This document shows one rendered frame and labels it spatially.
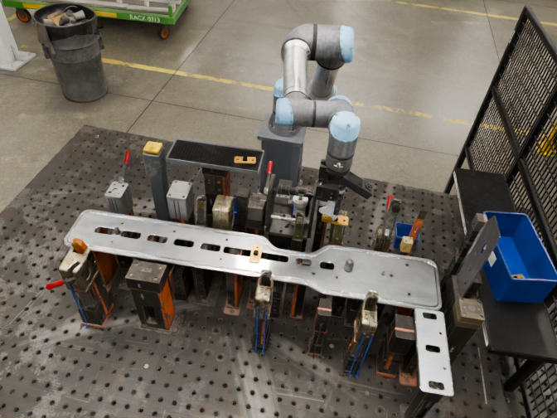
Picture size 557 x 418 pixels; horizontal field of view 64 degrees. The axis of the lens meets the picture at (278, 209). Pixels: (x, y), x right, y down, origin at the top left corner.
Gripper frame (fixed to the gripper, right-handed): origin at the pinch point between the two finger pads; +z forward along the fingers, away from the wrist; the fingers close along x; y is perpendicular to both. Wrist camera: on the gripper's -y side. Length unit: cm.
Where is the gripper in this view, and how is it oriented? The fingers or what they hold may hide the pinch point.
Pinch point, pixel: (336, 216)
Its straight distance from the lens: 140.8
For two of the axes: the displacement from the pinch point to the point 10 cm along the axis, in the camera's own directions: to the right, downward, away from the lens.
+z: -0.5, 7.1, 7.0
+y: -9.8, -1.6, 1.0
